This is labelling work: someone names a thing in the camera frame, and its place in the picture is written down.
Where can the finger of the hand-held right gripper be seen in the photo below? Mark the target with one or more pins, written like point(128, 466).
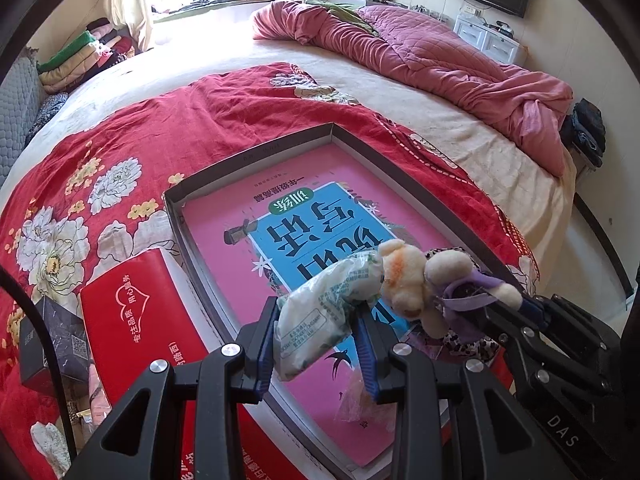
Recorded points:
point(510, 332)
point(537, 307)

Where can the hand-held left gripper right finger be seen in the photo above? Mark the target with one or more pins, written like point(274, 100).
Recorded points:
point(367, 355)

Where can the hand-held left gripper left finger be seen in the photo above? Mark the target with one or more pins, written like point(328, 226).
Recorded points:
point(265, 345)

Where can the clear plastic bag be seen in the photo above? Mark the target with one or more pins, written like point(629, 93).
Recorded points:
point(352, 400)

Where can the leopard print cloth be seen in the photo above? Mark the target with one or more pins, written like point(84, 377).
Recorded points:
point(460, 347)

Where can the white and green packet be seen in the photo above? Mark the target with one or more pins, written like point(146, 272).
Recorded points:
point(320, 315)

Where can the teddy bear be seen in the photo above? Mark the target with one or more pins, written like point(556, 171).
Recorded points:
point(97, 392)
point(405, 285)

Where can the pink book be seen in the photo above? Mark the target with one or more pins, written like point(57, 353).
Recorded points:
point(225, 260)

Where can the pile of dark clothes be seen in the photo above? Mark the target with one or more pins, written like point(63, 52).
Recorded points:
point(585, 130)

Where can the dark glossy box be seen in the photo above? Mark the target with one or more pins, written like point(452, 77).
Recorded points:
point(55, 340)

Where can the red floral blanket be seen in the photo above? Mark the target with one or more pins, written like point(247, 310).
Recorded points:
point(100, 135)

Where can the white cabinet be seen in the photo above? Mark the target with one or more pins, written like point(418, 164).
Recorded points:
point(482, 37)

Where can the pink quilt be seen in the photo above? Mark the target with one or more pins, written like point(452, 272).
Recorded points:
point(425, 45)

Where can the bed with cream sheet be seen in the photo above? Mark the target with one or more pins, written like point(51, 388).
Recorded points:
point(210, 55)

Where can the dark patterned pillow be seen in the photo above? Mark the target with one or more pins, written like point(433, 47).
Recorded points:
point(47, 110)

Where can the stack of folded clothes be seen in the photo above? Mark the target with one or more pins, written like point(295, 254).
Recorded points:
point(75, 60)

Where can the grey quilted headboard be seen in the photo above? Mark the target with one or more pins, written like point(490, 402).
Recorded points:
point(20, 105)

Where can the green cloth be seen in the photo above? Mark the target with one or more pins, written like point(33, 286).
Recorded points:
point(345, 10)

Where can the cream curtain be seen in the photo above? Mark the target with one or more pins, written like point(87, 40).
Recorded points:
point(130, 0)

